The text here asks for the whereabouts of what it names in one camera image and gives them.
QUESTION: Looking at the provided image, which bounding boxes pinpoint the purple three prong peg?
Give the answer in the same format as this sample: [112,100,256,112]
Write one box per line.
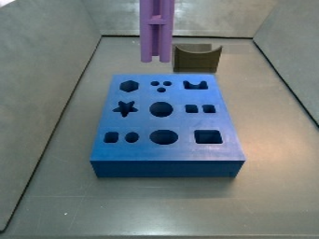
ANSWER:
[140,0,175,63]

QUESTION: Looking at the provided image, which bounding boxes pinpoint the dark olive curved block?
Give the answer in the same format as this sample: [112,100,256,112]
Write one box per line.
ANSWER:
[172,44,223,73]

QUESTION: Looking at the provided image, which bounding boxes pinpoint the blue shape sorting block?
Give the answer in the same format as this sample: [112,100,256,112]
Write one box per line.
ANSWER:
[90,74,246,177]

